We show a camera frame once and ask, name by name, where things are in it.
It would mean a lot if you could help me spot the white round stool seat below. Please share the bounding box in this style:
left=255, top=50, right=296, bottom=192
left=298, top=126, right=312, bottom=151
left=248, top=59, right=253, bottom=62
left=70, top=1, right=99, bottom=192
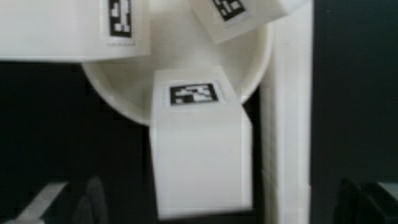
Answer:
left=81, top=0, right=271, bottom=126

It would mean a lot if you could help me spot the white U-shaped fence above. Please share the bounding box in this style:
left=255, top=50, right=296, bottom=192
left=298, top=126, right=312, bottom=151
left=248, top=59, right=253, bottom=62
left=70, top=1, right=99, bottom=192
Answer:
left=261, top=0, right=314, bottom=224

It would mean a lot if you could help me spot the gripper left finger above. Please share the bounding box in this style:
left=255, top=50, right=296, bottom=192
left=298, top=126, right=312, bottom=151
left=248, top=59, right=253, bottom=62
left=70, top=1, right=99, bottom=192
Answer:
left=10, top=176, right=110, bottom=224

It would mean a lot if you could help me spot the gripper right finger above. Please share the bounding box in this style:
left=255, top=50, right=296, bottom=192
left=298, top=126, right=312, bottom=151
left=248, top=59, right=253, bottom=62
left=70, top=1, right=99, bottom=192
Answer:
left=332, top=179, right=398, bottom=224

